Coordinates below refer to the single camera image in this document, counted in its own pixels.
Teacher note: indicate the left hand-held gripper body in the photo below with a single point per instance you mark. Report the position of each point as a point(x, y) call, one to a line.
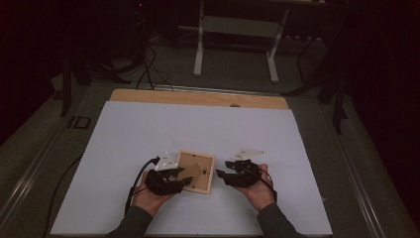
point(163, 185)

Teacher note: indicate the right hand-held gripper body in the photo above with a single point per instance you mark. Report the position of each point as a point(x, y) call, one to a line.
point(246, 175)

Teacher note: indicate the wooden picture frame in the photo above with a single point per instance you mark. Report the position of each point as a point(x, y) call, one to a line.
point(201, 162)

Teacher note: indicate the person's left hand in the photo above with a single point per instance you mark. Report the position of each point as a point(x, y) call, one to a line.
point(147, 201)

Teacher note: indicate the person's right hand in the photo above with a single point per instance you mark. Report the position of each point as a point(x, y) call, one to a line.
point(261, 195)

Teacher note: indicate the white table sheet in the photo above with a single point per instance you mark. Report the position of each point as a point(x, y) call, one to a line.
point(165, 132)

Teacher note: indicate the black floor socket plate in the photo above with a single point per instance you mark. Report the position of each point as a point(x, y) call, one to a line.
point(79, 122)

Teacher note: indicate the black stand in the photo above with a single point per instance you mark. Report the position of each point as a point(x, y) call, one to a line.
point(336, 99)
point(67, 82)

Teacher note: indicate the metal floor rail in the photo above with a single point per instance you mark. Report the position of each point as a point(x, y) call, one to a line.
point(356, 178)
point(29, 175)

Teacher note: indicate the white metal desk frame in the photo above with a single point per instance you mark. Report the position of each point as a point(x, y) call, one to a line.
point(237, 26)

